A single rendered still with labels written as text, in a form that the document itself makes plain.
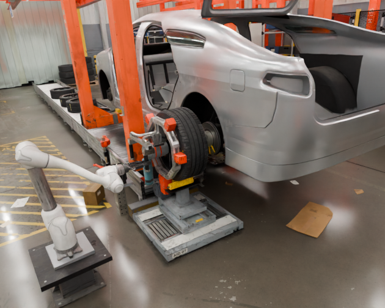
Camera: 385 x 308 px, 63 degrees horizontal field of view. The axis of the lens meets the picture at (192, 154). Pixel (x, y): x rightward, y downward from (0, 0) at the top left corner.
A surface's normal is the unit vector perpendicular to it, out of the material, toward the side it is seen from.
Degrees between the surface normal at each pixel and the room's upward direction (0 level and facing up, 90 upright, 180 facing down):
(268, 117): 90
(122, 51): 90
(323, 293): 0
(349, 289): 0
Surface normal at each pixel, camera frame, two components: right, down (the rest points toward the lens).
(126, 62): 0.52, 0.29
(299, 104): 0.03, 0.35
